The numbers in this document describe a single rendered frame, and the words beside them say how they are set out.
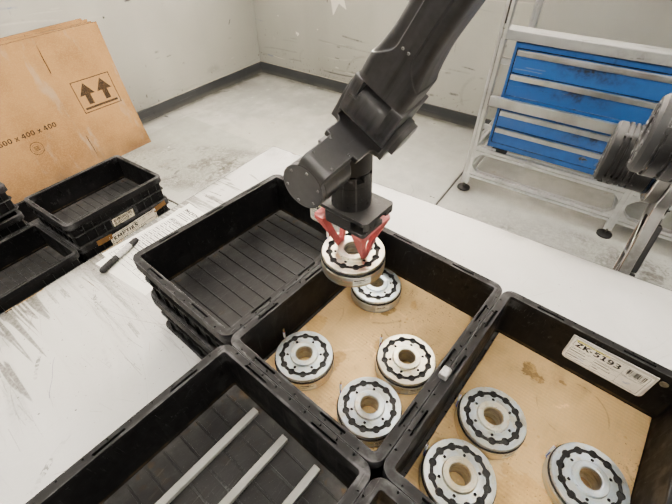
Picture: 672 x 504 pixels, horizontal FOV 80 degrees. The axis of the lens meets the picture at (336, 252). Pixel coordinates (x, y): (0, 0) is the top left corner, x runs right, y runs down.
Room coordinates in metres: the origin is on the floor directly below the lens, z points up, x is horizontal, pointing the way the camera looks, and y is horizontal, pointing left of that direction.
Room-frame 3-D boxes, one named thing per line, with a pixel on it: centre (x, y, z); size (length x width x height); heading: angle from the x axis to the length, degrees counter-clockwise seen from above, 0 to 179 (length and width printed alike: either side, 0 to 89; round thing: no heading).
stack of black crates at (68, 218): (1.30, 0.94, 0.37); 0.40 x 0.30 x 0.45; 146
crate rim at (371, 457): (0.43, -0.07, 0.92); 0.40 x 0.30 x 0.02; 140
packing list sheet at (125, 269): (0.85, 0.49, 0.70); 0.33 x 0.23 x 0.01; 146
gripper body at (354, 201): (0.46, -0.02, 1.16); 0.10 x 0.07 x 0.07; 49
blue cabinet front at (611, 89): (1.93, -1.19, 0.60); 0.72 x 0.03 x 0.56; 56
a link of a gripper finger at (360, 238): (0.46, -0.03, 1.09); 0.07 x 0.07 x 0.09; 49
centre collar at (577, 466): (0.19, -0.35, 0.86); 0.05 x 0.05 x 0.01
